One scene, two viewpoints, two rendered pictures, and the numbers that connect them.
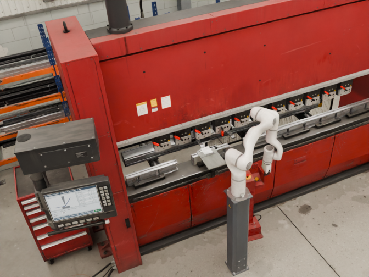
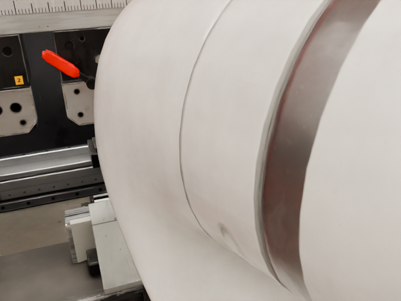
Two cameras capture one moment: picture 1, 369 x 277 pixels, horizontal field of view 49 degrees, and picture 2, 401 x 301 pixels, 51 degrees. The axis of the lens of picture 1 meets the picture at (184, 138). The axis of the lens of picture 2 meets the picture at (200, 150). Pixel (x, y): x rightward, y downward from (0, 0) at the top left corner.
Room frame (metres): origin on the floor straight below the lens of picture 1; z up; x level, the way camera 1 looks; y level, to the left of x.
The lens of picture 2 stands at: (2.27, -0.36, 1.42)
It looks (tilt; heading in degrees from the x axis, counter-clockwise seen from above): 23 degrees down; 2
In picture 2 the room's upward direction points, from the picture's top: 3 degrees counter-clockwise
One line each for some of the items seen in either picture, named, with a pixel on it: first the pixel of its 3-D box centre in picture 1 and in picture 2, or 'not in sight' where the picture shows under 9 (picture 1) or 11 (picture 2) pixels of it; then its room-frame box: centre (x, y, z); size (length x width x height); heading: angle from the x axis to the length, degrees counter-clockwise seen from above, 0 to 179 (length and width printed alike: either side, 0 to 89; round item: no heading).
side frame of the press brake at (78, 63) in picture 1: (99, 156); not in sight; (2.88, 0.79, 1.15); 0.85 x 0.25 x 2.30; 20
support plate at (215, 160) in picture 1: (211, 158); (145, 230); (2.90, -0.24, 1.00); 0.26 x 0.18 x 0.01; 20
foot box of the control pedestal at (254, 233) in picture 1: (250, 227); not in sight; (2.83, -0.62, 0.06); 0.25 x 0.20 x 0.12; 12
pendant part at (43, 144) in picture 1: (70, 182); not in sight; (2.14, 0.83, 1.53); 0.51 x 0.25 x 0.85; 100
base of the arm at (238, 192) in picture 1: (238, 184); not in sight; (2.42, -0.41, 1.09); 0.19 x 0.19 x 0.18
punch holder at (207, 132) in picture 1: (201, 128); (102, 71); (3.03, -0.17, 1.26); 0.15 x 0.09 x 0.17; 110
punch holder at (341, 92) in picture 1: (343, 86); not in sight; (3.56, -1.67, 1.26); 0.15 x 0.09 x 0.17; 110
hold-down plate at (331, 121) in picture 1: (328, 122); not in sight; (3.45, -1.53, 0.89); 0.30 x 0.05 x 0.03; 110
